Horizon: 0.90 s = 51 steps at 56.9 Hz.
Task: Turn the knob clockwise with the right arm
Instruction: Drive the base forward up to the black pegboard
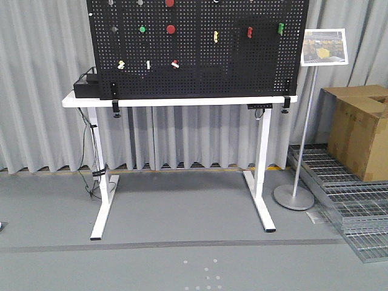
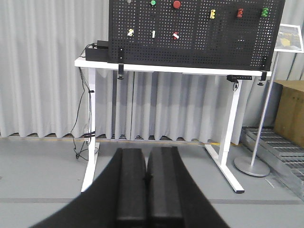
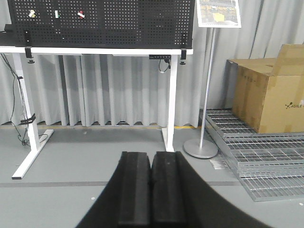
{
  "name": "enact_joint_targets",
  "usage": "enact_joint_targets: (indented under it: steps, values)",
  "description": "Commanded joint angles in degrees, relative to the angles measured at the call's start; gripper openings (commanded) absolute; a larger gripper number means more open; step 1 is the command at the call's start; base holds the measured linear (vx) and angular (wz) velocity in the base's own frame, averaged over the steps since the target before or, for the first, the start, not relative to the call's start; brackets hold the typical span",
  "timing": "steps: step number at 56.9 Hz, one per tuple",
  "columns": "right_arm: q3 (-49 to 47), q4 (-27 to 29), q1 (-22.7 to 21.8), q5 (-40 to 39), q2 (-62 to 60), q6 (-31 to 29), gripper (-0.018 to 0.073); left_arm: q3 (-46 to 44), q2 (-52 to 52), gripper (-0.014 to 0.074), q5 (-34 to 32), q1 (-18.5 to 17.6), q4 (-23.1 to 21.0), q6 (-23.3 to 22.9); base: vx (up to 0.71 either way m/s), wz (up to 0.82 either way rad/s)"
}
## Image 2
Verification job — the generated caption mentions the white standing desk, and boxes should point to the white standing desk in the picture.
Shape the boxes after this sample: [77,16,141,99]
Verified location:
[74,57,272,194]

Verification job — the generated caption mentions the black perforated pegboard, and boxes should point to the black perforated pegboard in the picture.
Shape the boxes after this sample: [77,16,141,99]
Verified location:
[108,0,285,71]

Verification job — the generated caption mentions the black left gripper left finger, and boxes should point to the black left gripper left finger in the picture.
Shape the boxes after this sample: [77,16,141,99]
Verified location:
[116,148,147,228]

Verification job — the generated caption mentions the lower red mushroom button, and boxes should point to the lower red mushroom button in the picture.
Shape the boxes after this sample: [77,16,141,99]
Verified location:
[172,0,181,9]

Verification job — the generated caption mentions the black board clamp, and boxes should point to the black board clamp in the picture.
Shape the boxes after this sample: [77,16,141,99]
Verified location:
[117,47,124,80]
[257,56,267,86]

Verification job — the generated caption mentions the black hanging cable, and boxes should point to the black hanging cable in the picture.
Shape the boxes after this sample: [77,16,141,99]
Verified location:
[71,45,98,160]

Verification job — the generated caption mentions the black power supply box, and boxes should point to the black power supply box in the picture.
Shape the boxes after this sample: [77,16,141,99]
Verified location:
[85,40,109,62]

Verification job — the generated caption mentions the cardboard box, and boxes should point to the cardboard box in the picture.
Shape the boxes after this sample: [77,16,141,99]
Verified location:
[274,80,304,147]

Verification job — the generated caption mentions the black right board clamp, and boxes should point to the black right board clamp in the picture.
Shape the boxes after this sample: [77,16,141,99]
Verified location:
[257,56,267,86]

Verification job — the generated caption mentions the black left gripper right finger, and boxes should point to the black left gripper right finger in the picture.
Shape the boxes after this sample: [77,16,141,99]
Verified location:
[147,147,183,228]

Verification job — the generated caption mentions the red knob upper row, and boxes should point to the red knob upper row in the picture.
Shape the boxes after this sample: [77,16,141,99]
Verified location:
[237,8,244,19]

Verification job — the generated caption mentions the desk height control panel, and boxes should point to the desk height control panel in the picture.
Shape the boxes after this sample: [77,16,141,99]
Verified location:
[227,75,252,82]

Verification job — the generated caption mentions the green knob upper row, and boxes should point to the green knob upper row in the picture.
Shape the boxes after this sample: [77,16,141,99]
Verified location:
[261,8,269,17]

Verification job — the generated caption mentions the red rotary knob lower row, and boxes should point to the red rotary knob lower row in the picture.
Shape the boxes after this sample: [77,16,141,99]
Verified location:
[172,32,179,40]

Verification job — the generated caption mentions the yellow knob upper row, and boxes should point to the yellow knob upper row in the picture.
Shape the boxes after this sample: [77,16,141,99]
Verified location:
[209,9,216,19]

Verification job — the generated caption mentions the black left board clamp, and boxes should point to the black left board clamp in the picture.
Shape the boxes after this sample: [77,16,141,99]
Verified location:
[117,47,124,80]

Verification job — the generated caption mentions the metal grating ramp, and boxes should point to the metal grating ramp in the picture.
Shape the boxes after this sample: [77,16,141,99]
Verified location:
[235,129,304,200]

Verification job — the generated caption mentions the silver sign stand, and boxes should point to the silver sign stand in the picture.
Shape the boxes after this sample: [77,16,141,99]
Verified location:
[234,24,304,178]

